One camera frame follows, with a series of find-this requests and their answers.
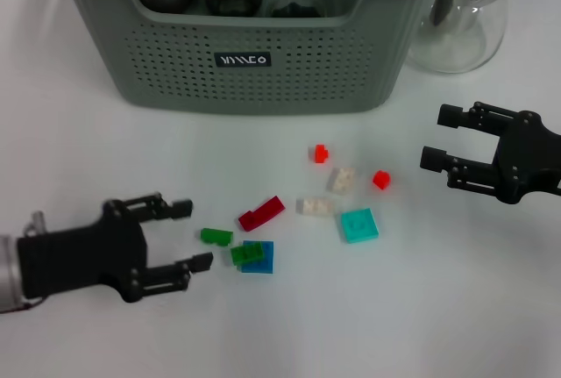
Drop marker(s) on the silver pipe fitting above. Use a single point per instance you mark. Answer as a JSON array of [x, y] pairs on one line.
[[35, 222]]

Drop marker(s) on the teal square toy plate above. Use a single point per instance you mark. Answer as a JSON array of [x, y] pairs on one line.
[[359, 225]]

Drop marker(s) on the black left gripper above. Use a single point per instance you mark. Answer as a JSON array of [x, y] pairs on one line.
[[87, 259]]

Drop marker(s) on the small red stepped block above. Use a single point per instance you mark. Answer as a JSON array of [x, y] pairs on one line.
[[321, 153]]

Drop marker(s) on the blue square toy plate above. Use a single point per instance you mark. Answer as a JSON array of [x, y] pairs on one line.
[[263, 264]]

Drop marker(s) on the small red rounded block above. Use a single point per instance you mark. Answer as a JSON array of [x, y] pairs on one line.
[[381, 179]]

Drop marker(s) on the grey-green perforated storage bin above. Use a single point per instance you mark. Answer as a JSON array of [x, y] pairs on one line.
[[263, 88]]

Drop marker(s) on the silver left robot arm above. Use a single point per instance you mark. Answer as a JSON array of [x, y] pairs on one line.
[[9, 277]]

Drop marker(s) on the glass carafe with black lid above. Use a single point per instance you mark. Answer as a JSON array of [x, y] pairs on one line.
[[460, 40]]

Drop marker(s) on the white square toy brick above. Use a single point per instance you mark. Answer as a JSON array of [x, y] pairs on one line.
[[341, 180]]

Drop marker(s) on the green flat toy brick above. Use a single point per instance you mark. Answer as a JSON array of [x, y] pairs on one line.
[[245, 254]]

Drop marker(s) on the dark red long brick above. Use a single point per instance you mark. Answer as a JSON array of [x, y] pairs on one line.
[[261, 213]]

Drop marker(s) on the green sloped toy brick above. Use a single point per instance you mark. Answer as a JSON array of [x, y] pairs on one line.
[[216, 236]]

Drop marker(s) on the white long toy brick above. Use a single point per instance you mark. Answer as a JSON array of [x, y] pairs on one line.
[[314, 207]]

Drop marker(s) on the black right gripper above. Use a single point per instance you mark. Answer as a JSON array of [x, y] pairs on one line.
[[526, 163]]

